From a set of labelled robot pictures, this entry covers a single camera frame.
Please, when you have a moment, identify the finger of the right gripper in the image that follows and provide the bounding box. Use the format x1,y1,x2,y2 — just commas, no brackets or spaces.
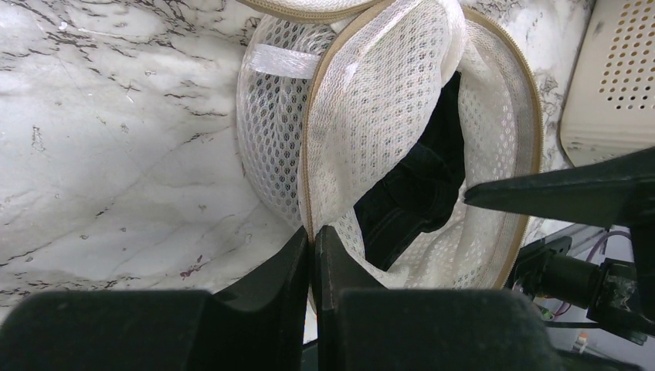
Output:
464,148,654,227

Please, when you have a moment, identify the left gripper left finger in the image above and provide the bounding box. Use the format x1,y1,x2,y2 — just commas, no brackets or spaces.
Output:
1,229,308,370

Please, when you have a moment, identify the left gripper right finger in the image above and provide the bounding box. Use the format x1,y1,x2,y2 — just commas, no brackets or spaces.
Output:
313,226,563,370

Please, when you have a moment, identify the black lace bra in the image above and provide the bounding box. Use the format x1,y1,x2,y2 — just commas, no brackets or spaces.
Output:
355,73,465,271

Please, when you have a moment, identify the beige mesh laundry bag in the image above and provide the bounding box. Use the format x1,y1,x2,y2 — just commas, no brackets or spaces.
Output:
236,1,542,288

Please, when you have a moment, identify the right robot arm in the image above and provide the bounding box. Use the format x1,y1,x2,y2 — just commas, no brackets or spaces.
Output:
464,148,654,344

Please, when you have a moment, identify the cream plastic laundry basket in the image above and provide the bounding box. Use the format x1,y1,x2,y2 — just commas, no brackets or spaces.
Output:
559,0,654,166

